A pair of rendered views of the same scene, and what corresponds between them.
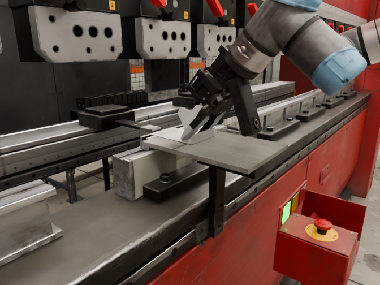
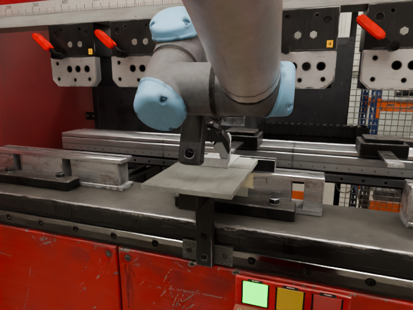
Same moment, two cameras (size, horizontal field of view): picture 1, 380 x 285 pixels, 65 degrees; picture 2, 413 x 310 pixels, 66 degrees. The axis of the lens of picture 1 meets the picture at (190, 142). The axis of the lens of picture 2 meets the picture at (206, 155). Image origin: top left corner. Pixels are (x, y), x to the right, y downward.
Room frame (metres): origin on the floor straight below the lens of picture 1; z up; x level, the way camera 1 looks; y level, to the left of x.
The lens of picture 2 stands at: (0.39, -0.69, 1.20)
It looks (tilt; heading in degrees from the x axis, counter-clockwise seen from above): 13 degrees down; 70
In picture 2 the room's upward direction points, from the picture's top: straight up
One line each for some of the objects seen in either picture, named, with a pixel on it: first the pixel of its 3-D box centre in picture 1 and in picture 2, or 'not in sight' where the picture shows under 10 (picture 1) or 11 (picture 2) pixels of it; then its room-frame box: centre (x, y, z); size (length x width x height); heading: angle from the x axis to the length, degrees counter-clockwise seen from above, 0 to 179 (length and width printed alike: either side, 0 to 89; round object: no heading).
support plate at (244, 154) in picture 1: (214, 145); (206, 172); (0.62, -0.05, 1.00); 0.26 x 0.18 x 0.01; 51
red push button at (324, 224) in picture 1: (322, 228); not in sight; (0.61, -0.31, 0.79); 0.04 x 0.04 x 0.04
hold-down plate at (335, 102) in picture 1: (333, 102); not in sight; (1.77, -0.86, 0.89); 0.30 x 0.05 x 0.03; 141
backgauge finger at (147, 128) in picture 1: (123, 119); (236, 141); (0.80, 0.18, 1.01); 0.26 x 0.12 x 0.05; 51
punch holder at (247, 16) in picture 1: (244, 28); (401, 48); (1.00, -0.17, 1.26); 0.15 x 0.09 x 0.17; 141
